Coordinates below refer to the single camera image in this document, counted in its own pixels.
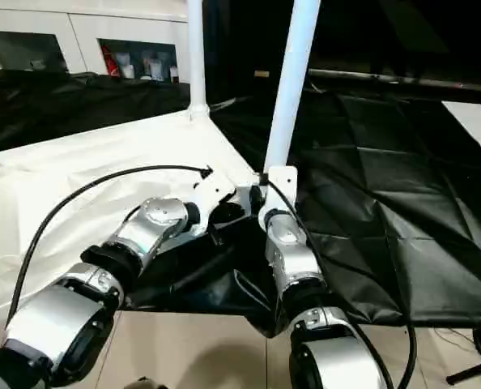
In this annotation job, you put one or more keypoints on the white plastic table top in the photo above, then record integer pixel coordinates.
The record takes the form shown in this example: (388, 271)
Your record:
(82, 182)

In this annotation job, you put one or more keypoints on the white flat board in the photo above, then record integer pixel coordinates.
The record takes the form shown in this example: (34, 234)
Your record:
(475, 125)

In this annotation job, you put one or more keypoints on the black case with gold label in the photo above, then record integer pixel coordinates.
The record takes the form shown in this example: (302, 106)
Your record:
(240, 40)

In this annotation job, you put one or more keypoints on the grey left robot foot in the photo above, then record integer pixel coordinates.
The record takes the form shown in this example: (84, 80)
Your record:
(143, 383)

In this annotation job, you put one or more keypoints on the dark metal rod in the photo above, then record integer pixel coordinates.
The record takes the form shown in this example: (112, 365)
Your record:
(406, 79)

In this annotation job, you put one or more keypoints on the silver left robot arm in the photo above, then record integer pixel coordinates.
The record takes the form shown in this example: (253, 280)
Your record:
(143, 231)

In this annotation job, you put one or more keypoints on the black work mat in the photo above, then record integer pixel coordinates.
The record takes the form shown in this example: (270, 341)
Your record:
(386, 182)

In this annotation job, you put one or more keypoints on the white glass-door cabinet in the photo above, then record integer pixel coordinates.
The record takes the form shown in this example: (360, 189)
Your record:
(78, 28)

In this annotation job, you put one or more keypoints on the black metal stand leg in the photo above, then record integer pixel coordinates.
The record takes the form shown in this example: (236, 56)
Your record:
(471, 373)

